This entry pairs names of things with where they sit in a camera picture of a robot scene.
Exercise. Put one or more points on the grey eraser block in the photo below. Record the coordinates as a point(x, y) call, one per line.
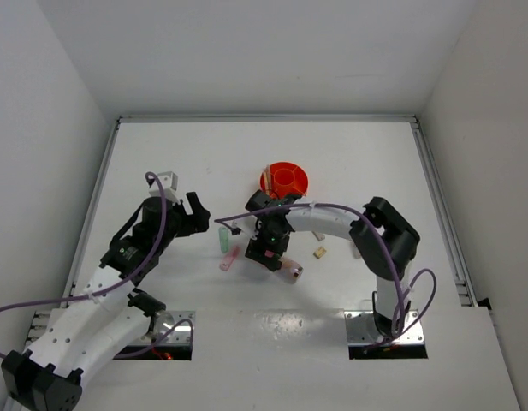
point(319, 235)

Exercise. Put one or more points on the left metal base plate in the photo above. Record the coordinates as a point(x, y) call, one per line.
point(173, 328)

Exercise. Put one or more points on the pink correction tape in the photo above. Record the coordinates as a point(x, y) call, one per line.
point(229, 258)

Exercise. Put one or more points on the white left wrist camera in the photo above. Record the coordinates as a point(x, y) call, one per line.
point(169, 183)

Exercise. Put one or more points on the pale pink eraser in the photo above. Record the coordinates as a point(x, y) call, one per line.
point(356, 253)

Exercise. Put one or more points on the pink capped clear tube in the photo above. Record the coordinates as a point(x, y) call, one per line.
point(285, 268)

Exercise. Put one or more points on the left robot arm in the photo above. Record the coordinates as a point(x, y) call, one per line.
point(111, 317)

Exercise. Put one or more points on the orange highlighter pen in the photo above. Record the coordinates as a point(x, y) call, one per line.
point(274, 194)

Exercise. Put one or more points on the green correction tape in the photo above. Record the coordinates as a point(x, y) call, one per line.
point(224, 239)

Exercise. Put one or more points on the small yellow eraser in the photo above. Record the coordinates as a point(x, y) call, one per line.
point(319, 252)

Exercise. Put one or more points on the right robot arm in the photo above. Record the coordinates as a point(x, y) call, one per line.
point(386, 242)

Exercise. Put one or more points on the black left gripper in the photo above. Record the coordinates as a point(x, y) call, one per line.
point(196, 222)

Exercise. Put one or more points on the cream pen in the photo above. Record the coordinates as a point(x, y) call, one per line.
point(267, 180)

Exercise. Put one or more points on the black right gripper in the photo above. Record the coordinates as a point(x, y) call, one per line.
point(258, 247)

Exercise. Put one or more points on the orange round desk organizer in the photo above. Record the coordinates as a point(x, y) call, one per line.
point(288, 178)

